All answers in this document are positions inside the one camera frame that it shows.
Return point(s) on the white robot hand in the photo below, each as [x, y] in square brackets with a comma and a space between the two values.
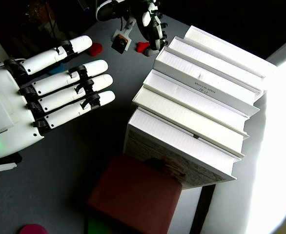
[155, 26]
[6, 109]

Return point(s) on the red star block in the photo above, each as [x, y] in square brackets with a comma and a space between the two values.
[142, 46]

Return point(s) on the white book grey lettering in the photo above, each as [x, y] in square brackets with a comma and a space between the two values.
[206, 58]

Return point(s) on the red heart block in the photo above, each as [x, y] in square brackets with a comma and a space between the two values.
[95, 49]

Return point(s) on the plain white book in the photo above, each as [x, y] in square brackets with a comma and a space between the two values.
[218, 46]

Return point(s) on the white book pale lettering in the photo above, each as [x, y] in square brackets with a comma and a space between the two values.
[206, 83]

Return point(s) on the grey table cloth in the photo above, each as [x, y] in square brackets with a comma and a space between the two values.
[60, 170]

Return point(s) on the pink round block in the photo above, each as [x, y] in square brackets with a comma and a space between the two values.
[33, 229]

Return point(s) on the red hardcover book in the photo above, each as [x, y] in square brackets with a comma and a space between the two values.
[133, 195]

